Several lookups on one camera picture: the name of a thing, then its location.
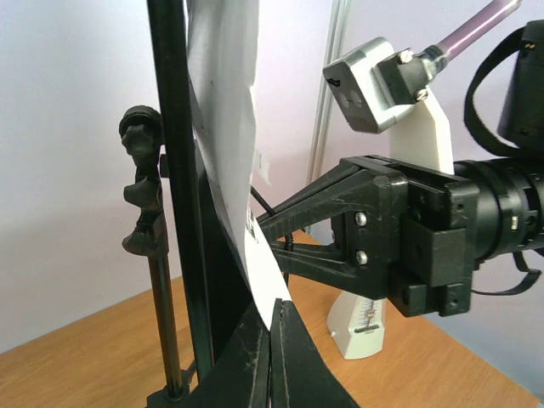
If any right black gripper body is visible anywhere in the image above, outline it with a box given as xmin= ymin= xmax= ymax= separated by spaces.
xmin=389 ymin=161 xmax=476 ymax=317

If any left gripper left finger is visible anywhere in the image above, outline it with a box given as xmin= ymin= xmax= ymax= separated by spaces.
xmin=147 ymin=304 xmax=270 ymax=407

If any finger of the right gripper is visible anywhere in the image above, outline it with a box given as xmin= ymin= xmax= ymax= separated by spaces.
xmin=267 ymin=174 xmax=402 ymax=298
xmin=258 ymin=156 xmax=400 ymax=232

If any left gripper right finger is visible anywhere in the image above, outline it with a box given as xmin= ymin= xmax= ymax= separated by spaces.
xmin=271 ymin=299 xmax=358 ymax=407

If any white metronome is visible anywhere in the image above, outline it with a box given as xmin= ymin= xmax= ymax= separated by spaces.
xmin=326 ymin=292 xmax=386 ymax=360

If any black music stand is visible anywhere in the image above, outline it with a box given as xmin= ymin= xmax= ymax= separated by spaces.
xmin=119 ymin=1 xmax=256 ymax=400

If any white sheet music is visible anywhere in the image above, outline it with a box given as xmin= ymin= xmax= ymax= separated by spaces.
xmin=187 ymin=1 xmax=291 ymax=328

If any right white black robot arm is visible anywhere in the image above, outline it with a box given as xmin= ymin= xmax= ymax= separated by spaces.
xmin=258 ymin=20 xmax=543 ymax=317

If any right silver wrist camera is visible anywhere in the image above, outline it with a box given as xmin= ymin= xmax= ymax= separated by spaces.
xmin=321 ymin=37 xmax=456 ymax=175

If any aluminium frame rail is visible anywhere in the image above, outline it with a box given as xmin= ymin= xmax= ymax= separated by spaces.
xmin=306 ymin=0 xmax=351 ymax=184

